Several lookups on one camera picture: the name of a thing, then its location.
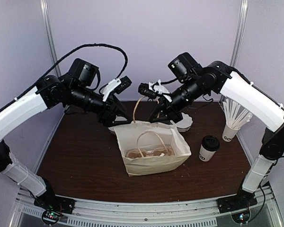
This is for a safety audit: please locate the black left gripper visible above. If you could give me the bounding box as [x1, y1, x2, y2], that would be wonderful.
[68, 83, 133, 128]

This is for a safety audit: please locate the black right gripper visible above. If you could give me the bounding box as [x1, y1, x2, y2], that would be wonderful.
[148, 76, 205, 123]

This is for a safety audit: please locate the brown paper bag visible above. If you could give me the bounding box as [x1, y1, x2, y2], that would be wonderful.
[113, 97, 192, 176]

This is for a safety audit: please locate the brown cardboard cup carrier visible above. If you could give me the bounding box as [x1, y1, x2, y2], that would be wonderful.
[125, 146, 175, 159]

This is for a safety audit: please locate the white paper coffee cup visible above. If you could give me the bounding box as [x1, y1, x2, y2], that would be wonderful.
[199, 145, 217, 162]

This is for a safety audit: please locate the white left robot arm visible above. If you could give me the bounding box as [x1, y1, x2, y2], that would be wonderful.
[0, 58, 132, 210]

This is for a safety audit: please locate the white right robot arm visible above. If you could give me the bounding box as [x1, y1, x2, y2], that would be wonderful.
[148, 52, 284, 209]

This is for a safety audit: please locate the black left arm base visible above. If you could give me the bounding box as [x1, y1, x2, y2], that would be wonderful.
[30, 193, 75, 215]

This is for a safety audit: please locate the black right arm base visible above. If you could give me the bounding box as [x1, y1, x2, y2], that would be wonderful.
[217, 195, 257, 214]

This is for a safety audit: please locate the plain white round bowl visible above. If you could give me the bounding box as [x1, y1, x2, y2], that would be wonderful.
[108, 127, 115, 135]

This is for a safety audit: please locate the white scalloped bowl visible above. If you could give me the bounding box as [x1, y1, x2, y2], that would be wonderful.
[176, 112, 193, 132]

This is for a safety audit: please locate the paper cup holding straws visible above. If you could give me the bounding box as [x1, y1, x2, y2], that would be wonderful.
[222, 98, 253, 142]

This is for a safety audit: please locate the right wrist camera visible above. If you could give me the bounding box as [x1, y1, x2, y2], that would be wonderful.
[138, 79, 170, 99]

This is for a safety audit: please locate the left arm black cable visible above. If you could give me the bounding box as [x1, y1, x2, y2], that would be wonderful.
[14, 43, 129, 100]

